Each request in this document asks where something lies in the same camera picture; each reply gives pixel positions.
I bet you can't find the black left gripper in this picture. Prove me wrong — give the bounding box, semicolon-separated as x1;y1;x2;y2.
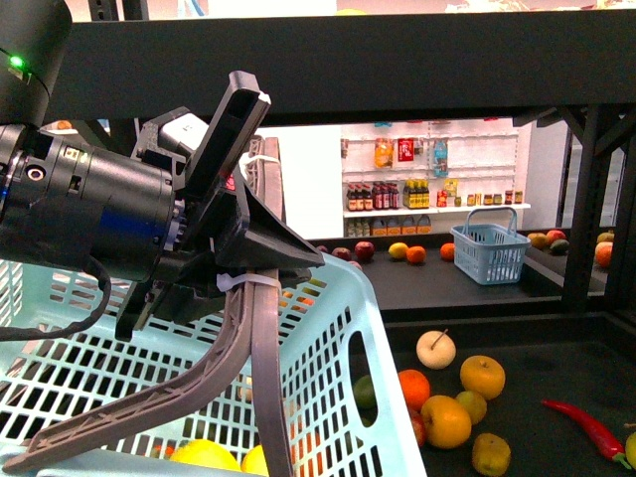
115;71;324;341

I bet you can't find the light teal shopping basket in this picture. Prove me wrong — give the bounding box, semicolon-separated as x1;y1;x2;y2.
1;256;425;476

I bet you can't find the yellow lemon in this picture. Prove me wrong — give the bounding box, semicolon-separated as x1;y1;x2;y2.
389;242;408;260
240;444;269;477
170;439;240;472

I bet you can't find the black upper shelf board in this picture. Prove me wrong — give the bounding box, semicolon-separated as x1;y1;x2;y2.
47;10;635;126

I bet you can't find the white zip tie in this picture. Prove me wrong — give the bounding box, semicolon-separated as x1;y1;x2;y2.
216;273;281;292

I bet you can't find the far orange tangerine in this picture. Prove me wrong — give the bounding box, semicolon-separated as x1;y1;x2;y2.
405;245;427;264

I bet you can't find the green lime upper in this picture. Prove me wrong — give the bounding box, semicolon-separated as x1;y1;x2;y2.
353;375;377;409

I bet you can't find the far orange by basket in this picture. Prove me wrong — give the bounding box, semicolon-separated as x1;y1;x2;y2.
439;242;455;262

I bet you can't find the white pear back right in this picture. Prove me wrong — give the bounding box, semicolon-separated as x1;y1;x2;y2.
415;329;456;370

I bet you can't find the small orange back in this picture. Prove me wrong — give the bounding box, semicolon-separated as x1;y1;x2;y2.
397;369;431;411

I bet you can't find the small blue basket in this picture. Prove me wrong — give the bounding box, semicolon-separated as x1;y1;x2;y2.
450;206;531;286

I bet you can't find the red apple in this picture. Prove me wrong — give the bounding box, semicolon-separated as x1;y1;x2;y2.
408;409;426;447

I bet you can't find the yellow pear near apple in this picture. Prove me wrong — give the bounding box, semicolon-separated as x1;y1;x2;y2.
420;396;472;450

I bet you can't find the yellow pear far right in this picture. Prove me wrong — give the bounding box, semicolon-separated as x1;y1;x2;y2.
459;355;506;400

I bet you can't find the small yellow-green pear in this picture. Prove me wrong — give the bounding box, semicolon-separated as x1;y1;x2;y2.
455;391;488;425

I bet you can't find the yellow quince front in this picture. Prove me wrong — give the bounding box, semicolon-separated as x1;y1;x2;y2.
471;433;512;477

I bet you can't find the red chili pepper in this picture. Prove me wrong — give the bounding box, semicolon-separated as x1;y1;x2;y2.
541;399;634;469

